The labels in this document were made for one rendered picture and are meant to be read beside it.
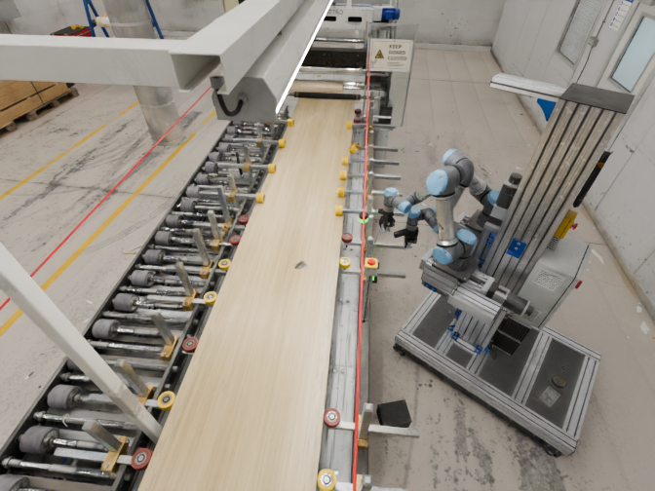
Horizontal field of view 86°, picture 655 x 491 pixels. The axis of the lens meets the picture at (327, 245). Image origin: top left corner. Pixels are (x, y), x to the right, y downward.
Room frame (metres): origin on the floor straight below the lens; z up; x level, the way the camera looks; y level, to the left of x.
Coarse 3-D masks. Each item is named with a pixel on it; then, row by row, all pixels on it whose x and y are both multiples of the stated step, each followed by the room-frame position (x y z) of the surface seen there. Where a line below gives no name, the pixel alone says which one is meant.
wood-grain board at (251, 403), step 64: (320, 128) 3.63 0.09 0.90; (320, 192) 2.42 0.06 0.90; (256, 256) 1.66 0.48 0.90; (320, 256) 1.67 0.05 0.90; (256, 320) 1.16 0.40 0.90; (320, 320) 1.16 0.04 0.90; (192, 384) 0.78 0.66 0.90; (256, 384) 0.78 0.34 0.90; (320, 384) 0.78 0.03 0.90; (192, 448) 0.49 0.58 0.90; (256, 448) 0.49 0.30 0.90; (320, 448) 0.50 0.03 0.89
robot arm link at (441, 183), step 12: (444, 168) 1.57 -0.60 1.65; (456, 168) 1.57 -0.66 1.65; (432, 180) 1.52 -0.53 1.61; (444, 180) 1.48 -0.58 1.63; (456, 180) 1.52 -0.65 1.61; (432, 192) 1.50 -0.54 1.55; (444, 192) 1.47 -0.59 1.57; (444, 204) 1.47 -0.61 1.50; (444, 216) 1.45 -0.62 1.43; (444, 228) 1.43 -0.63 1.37; (444, 240) 1.41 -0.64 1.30; (456, 240) 1.41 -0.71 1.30; (444, 252) 1.36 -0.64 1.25; (456, 252) 1.38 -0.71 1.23; (444, 264) 1.35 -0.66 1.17
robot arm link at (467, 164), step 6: (462, 162) 1.81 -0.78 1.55; (468, 162) 1.80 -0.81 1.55; (468, 168) 1.77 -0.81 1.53; (474, 168) 1.80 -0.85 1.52; (468, 174) 1.75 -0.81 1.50; (468, 180) 1.74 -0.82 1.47; (456, 186) 1.75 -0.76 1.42; (462, 186) 1.73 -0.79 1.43; (468, 186) 1.74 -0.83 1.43; (456, 192) 1.74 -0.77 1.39; (462, 192) 1.74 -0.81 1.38; (456, 198) 1.73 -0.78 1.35; (432, 216) 1.79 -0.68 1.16; (432, 222) 1.74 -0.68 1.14; (432, 228) 1.73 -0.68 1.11
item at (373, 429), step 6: (342, 426) 0.62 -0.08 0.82; (348, 426) 0.62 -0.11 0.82; (354, 426) 0.62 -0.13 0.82; (372, 426) 0.62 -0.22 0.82; (378, 426) 0.62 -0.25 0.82; (384, 426) 0.62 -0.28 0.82; (372, 432) 0.59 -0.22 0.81; (378, 432) 0.59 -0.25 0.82; (384, 432) 0.59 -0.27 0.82; (390, 432) 0.59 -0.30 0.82; (396, 432) 0.59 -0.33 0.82; (402, 432) 0.59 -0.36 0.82; (408, 432) 0.59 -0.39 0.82; (414, 432) 0.59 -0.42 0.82
